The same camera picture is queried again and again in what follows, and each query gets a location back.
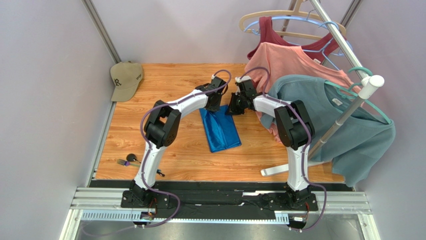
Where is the blue cloth napkin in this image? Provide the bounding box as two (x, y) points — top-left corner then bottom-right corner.
(199, 105), (242, 153)

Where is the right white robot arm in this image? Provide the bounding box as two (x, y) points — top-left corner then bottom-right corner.
(226, 92), (315, 202)

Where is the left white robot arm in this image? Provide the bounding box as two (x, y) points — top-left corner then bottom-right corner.
(129, 85), (223, 202)

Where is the salmon pink t-shirt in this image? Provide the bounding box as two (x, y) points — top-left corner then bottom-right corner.
(244, 41), (364, 144)

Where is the beige baseball cap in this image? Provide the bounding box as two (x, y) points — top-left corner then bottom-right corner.
(110, 61), (144, 102)

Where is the maroon tank top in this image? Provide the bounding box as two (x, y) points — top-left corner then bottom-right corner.
(247, 16), (339, 63)

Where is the black spoon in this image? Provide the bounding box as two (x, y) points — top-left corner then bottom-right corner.
(126, 153), (140, 163)

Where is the teal green hanger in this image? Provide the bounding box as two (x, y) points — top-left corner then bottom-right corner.
(324, 66), (392, 124)

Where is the beige wooden hanger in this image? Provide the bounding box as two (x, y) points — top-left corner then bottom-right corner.
(238, 0), (328, 41)

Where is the black fork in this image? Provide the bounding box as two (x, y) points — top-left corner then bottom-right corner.
(116, 158), (166, 178)

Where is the light blue hanger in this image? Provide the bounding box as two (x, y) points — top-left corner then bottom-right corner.
(242, 16), (354, 71)

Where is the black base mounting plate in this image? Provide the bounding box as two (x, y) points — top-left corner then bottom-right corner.
(89, 179), (320, 221)

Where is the teal t-shirt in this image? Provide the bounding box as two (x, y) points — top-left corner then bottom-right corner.
(267, 75), (396, 187)

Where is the metal clothes rack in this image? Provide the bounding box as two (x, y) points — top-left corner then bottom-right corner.
(233, 0), (385, 177)

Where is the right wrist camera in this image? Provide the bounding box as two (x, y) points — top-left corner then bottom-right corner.
(235, 75), (258, 98)

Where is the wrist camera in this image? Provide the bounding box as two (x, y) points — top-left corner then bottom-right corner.
(195, 75), (228, 96)
(235, 75), (258, 98)

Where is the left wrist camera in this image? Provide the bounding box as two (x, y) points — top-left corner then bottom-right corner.
(195, 75), (228, 96)

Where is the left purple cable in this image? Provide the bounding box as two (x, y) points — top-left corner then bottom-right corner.
(81, 69), (233, 234)

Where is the aluminium frame rail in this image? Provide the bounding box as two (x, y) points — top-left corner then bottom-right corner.
(70, 187), (376, 231)

